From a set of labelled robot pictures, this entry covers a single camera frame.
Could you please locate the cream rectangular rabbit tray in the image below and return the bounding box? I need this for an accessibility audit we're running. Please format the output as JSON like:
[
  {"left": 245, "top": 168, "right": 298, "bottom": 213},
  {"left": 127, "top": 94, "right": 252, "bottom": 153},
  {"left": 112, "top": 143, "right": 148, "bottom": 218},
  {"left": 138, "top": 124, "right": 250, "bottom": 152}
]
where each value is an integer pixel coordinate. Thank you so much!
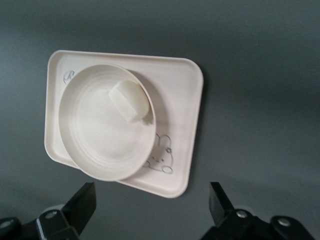
[{"left": 43, "top": 49, "right": 205, "bottom": 200}]

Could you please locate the white steamed bun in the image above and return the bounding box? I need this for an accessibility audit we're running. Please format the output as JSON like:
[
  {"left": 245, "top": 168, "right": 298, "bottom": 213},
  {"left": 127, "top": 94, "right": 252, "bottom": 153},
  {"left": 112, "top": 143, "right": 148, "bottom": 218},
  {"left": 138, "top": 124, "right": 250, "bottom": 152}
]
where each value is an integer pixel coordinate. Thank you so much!
[{"left": 108, "top": 79, "right": 151, "bottom": 124}]

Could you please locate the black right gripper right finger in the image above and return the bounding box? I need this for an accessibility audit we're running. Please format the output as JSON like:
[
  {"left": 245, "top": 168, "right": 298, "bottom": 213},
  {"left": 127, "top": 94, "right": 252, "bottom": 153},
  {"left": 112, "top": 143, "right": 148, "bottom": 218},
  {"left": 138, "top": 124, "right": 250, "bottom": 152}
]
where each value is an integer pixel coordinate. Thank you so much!
[{"left": 200, "top": 181, "right": 315, "bottom": 240}]

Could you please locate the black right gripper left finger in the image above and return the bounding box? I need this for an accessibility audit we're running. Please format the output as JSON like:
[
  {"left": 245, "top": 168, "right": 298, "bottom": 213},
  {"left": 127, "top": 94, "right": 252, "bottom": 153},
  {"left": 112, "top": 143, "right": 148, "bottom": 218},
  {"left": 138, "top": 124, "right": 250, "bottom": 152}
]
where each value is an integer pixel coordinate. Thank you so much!
[{"left": 0, "top": 182, "right": 97, "bottom": 240}]

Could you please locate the cream round plate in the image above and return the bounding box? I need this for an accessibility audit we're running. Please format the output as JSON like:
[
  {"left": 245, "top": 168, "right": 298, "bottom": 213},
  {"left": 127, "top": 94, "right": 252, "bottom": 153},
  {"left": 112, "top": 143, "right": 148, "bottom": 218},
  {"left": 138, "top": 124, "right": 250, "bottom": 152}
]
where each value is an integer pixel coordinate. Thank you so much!
[{"left": 58, "top": 64, "right": 159, "bottom": 181}]

